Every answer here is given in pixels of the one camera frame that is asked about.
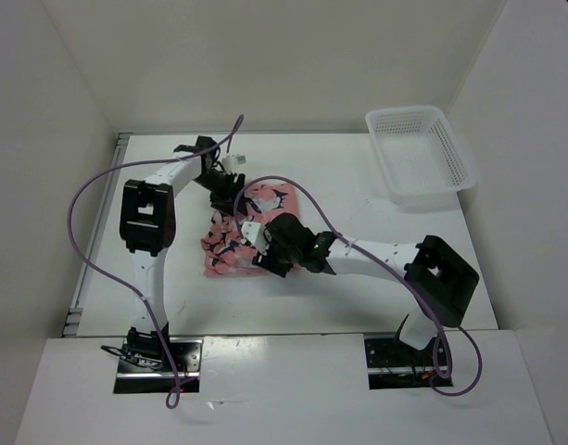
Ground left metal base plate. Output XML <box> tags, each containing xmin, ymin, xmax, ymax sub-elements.
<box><xmin>102</xmin><ymin>337</ymin><xmax>204</xmax><ymax>395</ymax></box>

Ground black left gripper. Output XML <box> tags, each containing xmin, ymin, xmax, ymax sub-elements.
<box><xmin>192</xmin><ymin>169</ymin><xmax>246</xmax><ymax>216</ymax></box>

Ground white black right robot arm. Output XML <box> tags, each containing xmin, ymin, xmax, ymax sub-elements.
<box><xmin>242</xmin><ymin>213</ymin><xmax>479</xmax><ymax>364</ymax></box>

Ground white plastic basket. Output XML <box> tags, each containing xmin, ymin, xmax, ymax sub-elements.
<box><xmin>365</xmin><ymin>105</ymin><xmax>479</xmax><ymax>212</ymax></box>

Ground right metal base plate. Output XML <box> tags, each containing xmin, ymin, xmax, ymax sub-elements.
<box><xmin>363</xmin><ymin>334</ymin><xmax>436</xmax><ymax>390</ymax></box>

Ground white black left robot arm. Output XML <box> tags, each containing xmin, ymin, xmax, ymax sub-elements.
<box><xmin>120</xmin><ymin>136</ymin><xmax>247</xmax><ymax>371</ymax></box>

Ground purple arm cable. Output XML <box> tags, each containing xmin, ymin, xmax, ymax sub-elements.
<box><xmin>68</xmin><ymin>114</ymin><xmax>246</xmax><ymax>410</ymax></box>
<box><xmin>234</xmin><ymin>175</ymin><xmax>485</xmax><ymax>398</ymax></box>

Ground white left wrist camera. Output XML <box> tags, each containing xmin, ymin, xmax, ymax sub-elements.
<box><xmin>221</xmin><ymin>155</ymin><xmax>246</xmax><ymax>174</ymax></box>

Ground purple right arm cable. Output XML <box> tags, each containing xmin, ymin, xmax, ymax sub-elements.
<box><xmin>234</xmin><ymin>175</ymin><xmax>485</xmax><ymax>398</ymax></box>

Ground pink shark print shorts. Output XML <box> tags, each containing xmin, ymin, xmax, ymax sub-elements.
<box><xmin>200</xmin><ymin>183</ymin><xmax>299</xmax><ymax>278</ymax></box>

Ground aluminium table edge rail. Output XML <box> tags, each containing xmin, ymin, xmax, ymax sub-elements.
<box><xmin>61</xmin><ymin>133</ymin><xmax>132</xmax><ymax>337</ymax></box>

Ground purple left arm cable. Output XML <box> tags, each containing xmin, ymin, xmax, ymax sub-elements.
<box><xmin>68</xmin><ymin>114</ymin><xmax>246</xmax><ymax>410</ymax></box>

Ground metal base plate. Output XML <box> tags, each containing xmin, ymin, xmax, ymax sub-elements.
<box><xmin>102</xmin><ymin>337</ymin><xmax>204</xmax><ymax>395</ymax></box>
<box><xmin>363</xmin><ymin>334</ymin><xmax>436</xmax><ymax>390</ymax></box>

